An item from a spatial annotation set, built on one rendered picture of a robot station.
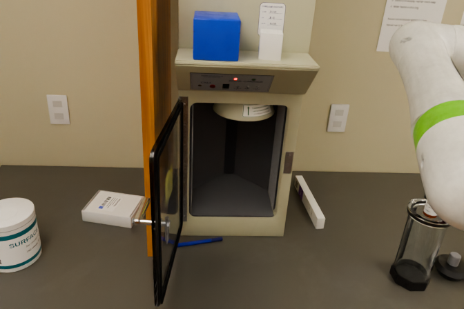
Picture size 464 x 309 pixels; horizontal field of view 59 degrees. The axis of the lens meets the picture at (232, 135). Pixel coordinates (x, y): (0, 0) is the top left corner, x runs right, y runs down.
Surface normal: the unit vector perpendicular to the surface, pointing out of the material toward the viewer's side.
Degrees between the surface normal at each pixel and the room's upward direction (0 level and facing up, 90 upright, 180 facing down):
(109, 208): 0
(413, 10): 90
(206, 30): 90
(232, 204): 0
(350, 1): 90
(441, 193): 88
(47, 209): 0
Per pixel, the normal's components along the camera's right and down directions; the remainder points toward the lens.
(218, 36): 0.05, 0.44
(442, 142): -0.72, -0.63
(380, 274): 0.06, -0.90
